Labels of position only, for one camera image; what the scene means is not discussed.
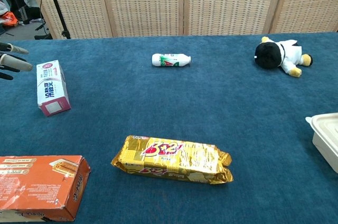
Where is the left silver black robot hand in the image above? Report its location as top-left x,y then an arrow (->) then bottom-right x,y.
0,42 -> 34,81

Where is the white pink toothpaste box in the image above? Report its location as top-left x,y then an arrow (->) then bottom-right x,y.
36,59 -> 72,117

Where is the orange white bag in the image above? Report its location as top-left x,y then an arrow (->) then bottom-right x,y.
0,11 -> 20,28

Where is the black tripod stand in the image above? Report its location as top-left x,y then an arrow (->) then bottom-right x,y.
34,0 -> 71,40

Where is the blue carpet table cover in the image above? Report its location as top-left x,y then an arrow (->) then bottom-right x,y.
0,32 -> 338,224

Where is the orange biscuit carton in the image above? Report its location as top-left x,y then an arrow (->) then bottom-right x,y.
0,154 -> 92,222

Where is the wicker folding screen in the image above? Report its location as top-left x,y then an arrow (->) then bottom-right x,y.
22,0 -> 338,40

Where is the small white drink bottle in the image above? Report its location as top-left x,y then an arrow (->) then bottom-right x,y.
152,53 -> 192,68

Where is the gold foil biscuit packet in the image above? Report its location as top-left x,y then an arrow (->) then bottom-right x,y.
110,135 -> 234,185

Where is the black haired plush doll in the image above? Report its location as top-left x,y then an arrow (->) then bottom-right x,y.
255,36 -> 314,78

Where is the beige takeaway food container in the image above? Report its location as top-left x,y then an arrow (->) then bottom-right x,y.
305,112 -> 338,174

